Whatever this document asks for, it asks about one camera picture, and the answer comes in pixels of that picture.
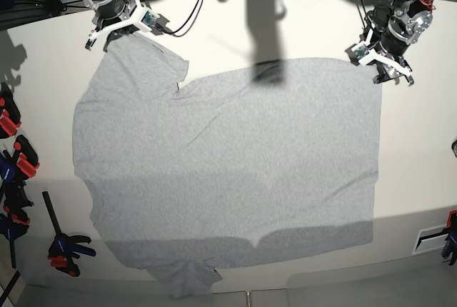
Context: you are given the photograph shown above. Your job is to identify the red black clamp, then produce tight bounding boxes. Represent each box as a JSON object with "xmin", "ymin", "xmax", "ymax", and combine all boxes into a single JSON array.
[
  {"xmin": 1, "ymin": 92, "xmax": 21, "ymax": 139},
  {"xmin": 12, "ymin": 135, "xmax": 39, "ymax": 181}
]

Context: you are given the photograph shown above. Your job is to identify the white label plate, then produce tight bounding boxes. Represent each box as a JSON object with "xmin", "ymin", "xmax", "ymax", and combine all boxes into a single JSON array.
[{"xmin": 412, "ymin": 225, "xmax": 447, "ymax": 256}]

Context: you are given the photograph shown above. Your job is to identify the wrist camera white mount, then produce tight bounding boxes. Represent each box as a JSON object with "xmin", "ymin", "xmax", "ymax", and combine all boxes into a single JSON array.
[
  {"xmin": 85, "ymin": 0, "xmax": 160, "ymax": 50},
  {"xmin": 346, "ymin": 41, "xmax": 415, "ymax": 86}
]

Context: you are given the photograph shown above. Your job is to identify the blue black bar clamp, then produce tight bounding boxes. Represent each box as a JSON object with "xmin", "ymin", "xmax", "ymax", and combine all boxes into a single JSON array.
[{"xmin": 42, "ymin": 191, "xmax": 96, "ymax": 277}]

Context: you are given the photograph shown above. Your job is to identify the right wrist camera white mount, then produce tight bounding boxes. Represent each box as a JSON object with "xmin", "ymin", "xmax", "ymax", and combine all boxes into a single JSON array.
[{"xmin": 85, "ymin": 0, "xmax": 160, "ymax": 50}]

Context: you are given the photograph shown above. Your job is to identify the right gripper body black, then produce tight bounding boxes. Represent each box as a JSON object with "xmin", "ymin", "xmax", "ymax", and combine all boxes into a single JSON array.
[{"xmin": 93, "ymin": 0, "xmax": 129, "ymax": 24}]

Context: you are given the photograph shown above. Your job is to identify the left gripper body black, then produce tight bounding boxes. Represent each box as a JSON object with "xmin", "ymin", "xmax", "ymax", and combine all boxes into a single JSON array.
[{"xmin": 380, "ymin": 21, "xmax": 410, "ymax": 56}]

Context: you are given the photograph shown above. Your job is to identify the black camera cable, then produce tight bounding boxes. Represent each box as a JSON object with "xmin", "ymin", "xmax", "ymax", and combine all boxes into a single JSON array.
[{"xmin": 156, "ymin": 0, "xmax": 204, "ymax": 36}]

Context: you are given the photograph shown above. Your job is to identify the grey T-shirt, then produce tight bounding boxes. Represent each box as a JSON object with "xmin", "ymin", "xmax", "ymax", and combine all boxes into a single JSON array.
[{"xmin": 73, "ymin": 35, "xmax": 382, "ymax": 297}]

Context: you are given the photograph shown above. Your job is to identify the blue clamp right edge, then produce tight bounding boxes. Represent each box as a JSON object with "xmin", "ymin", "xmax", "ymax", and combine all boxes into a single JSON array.
[{"xmin": 441, "ymin": 210, "xmax": 457, "ymax": 266}]

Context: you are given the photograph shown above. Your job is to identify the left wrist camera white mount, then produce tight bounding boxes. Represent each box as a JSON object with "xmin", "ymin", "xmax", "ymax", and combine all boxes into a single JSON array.
[{"xmin": 346, "ymin": 41, "xmax": 415, "ymax": 86}]

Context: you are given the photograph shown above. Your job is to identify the red black clamp top left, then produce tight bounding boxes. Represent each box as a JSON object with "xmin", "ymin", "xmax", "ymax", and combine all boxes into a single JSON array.
[{"xmin": 1, "ymin": 92, "xmax": 21, "ymax": 139}]

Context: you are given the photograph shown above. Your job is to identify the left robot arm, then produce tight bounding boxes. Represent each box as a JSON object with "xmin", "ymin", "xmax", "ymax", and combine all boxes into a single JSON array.
[{"xmin": 371, "ymin": 0, "xmax": 434, "ymax": 85}]

